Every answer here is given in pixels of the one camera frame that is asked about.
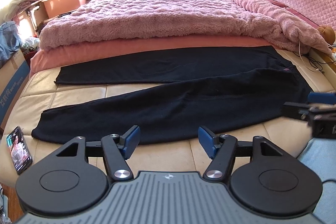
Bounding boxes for pink bed sheet layer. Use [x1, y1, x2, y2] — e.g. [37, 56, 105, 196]
[30, 35, 270, 76]

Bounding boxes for black pants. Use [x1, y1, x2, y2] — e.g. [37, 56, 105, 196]
[32, 46, 311, 144]

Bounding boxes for cream leather mattress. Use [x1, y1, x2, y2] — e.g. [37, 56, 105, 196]
[4, 46, 335, 172]

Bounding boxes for fluffy mauve blanket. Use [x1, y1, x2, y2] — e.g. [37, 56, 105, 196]
[39, 0, 286, 51]

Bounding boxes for cardboard box blue print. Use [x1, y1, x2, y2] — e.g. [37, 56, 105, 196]
[0, 50, 30, 131]

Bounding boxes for ribbed pink blanket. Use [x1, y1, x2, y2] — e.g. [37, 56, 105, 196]
[232, 0, 332, 56]

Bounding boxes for blue denim garment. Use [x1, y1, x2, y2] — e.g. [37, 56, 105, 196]
[0, 21, 22, 67]

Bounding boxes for smartphone with lit screen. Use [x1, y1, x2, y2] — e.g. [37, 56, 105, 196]
[6, 126, 33, 175]

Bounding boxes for brown plush toy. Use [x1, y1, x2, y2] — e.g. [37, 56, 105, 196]
[317, 26, 335, 45]

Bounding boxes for white charging cable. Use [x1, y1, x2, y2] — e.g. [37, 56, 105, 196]
[294, 41, 336, 74]

